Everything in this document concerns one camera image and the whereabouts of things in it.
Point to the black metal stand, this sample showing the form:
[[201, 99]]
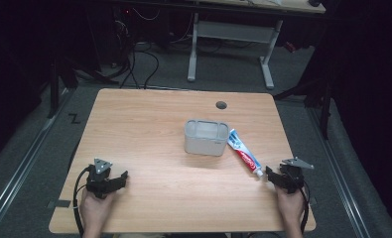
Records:
[[324, 109], [54, 89]]

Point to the desk with white legs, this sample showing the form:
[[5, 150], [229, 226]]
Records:
[[231, 31]]

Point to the person's left hand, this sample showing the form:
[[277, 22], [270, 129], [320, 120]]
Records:
[[96, 210]]

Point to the black tape floor mark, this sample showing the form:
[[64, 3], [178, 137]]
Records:
[[74, 118]]

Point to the blue and red toothpaste tube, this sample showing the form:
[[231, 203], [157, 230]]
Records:
[[244, 153]]

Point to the person's right hand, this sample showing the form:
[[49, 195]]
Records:
[[291, 206]]

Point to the grey plastic holder box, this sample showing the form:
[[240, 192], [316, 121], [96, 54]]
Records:
[[206, 142]]

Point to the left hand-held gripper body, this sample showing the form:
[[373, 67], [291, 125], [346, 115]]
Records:
[[99, 177]]

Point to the metal floor rail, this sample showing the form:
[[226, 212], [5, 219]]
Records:
[[345, 188], [15, 185]]

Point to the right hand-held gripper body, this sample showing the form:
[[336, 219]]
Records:
[[292, 177]]

